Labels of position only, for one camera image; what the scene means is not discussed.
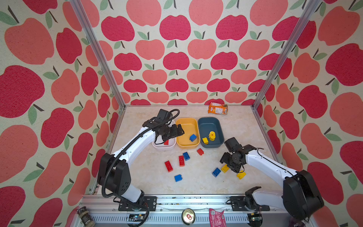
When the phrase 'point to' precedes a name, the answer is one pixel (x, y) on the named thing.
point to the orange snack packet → (218, 108)
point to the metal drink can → (188, 216)
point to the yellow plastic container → (190, 127)
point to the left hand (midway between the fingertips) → (181, 134)
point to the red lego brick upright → (181, 161)
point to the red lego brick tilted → (168, 166)
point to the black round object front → (254, 219)
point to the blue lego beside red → (186, 156)
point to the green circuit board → (135, 217)
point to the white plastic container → (159, 144)
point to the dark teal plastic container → (205, 125)
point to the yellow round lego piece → (212, 135)
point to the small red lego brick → (200, 152)
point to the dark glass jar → (85, 217)
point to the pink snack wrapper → (217, 219)
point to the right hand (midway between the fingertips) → (227, 163)
